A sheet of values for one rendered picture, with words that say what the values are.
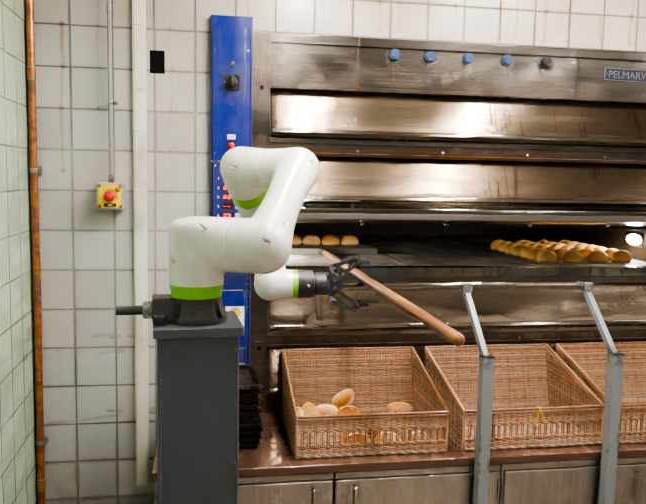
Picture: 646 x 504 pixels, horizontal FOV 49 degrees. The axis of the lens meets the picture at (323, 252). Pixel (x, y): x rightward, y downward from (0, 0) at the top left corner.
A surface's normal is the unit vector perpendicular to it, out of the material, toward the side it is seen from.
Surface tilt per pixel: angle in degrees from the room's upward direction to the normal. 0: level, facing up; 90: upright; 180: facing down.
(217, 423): 90
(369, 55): 90
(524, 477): 91
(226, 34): 90
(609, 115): 69
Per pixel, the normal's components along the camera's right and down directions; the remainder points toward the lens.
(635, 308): 0.16, -0.24
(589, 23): 0.17, 0.11
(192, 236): -0.16, 0.07
